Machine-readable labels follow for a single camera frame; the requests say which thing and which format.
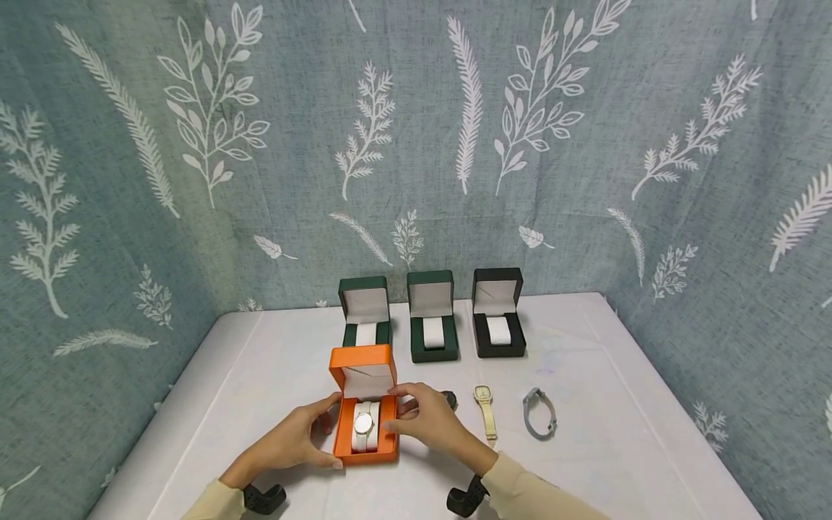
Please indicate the person's right hand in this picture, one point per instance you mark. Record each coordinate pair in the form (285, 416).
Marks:
(434, 427)

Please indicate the person's left hand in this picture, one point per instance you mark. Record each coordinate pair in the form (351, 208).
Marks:
(283, 444)

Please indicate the person's right thumb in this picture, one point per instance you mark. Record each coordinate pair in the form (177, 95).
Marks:
(398, 426)

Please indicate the person's right fingers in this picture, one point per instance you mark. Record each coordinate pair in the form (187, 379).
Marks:
(408, 392)

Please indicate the person's left thumb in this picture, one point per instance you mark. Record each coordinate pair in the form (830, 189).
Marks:
(325, 462)

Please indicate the person's left index finger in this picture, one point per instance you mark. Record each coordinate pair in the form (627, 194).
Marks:
(328, 404)

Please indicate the orange watch box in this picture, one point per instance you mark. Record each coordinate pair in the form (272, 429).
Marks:
(343, 368)

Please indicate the person's right forearm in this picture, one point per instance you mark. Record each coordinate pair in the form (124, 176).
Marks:
(539, 495)

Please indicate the person's left forearm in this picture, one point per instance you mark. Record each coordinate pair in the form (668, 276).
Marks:
(214, 502)

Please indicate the silver white wristwatch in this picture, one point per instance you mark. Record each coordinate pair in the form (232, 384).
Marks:
(364, 423)

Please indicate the white pillow with watch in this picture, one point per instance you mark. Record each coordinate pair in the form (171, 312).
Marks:
(356, 442)

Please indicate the black wristwatch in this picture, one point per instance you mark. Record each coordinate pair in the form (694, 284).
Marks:
(450, 399)

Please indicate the dark green watch box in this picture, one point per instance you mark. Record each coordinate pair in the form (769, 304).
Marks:
(433, 354)
(364, 284)

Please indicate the black wrist band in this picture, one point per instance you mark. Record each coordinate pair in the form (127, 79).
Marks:
(467, 497)
(265, 498)

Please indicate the gold wristwatch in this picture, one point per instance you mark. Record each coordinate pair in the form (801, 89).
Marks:
(485, 415)

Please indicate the black watch box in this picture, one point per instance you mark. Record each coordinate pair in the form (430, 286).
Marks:
(499, 349)

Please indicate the grey wristwatch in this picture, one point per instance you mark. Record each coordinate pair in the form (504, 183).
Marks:
(528, 415)

